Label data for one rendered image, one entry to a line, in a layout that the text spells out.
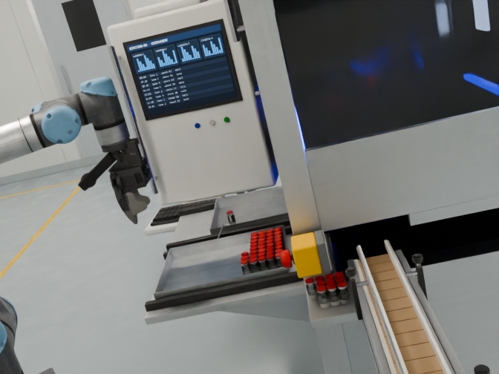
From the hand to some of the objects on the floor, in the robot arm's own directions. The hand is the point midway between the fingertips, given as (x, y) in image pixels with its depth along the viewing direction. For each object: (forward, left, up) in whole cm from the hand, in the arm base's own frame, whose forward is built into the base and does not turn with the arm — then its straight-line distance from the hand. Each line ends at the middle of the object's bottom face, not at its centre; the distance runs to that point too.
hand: (131, 219), depth 145 cm
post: (+29, -32, -110) cm, 118 cm away
